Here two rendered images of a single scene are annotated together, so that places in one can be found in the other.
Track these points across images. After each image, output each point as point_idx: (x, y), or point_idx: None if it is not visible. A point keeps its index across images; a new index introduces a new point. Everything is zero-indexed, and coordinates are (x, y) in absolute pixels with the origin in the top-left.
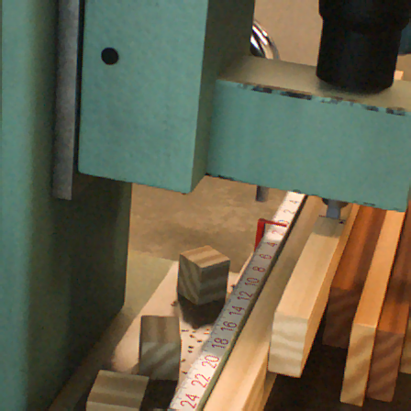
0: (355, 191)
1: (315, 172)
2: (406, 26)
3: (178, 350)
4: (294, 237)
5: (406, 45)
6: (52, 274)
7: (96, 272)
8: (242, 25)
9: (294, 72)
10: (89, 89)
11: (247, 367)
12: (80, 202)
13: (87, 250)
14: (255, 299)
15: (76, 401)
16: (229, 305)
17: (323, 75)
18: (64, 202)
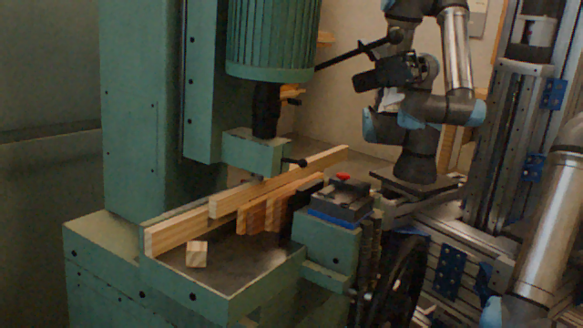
0: (257, 169)
1: (247, 162)
2: (373, 132)
3: None
4: None
5: (374, 139)
6: (178, 188)
7: (205, 194)
8: (242, 117)
9: (250, 132)
10: (185, 130)
11: (196, 211)
12: (193, 168)
13: (199, 185)
14: None
15: None
16: (206, 197)
17: (251, 133)
18: (184, 166)
